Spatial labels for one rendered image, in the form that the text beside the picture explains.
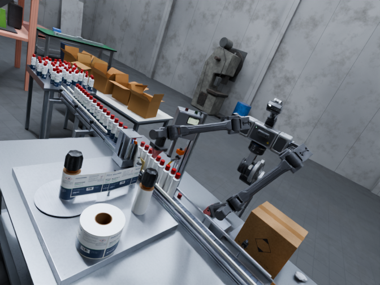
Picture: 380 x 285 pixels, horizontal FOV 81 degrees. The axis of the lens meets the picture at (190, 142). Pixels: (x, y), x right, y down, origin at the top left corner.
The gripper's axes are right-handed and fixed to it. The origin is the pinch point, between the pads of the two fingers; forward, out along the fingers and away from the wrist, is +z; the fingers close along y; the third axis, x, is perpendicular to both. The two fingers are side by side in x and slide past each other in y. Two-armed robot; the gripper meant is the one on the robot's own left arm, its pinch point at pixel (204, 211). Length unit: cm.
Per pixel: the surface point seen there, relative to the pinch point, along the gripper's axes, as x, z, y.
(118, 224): -11, 6, 54
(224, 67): -349, 209, -546
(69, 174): -42, 27, 62
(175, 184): -21.8, 17.2, 1.8
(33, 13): -377, 268, -23
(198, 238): 13.8, 7.1, 5.2
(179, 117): -62, -2, 0
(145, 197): -19.2, 13.9, 30.3
